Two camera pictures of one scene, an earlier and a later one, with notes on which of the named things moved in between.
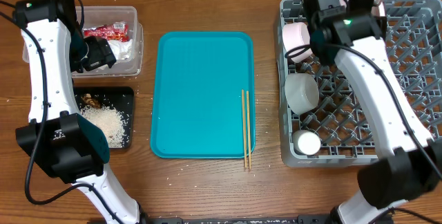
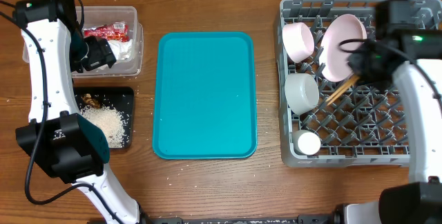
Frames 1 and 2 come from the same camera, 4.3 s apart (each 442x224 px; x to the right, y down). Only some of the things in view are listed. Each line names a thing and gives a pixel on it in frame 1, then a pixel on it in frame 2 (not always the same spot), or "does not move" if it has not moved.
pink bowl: x=296 y=34 does not move
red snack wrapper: x=118 y=31 does not move
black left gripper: x=102 y=54 does not move
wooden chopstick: x=244 y=126 -> x=341 y=88
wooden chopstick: x=248 y=126 -> x=343 y=91
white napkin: x=121 y=50 does not move
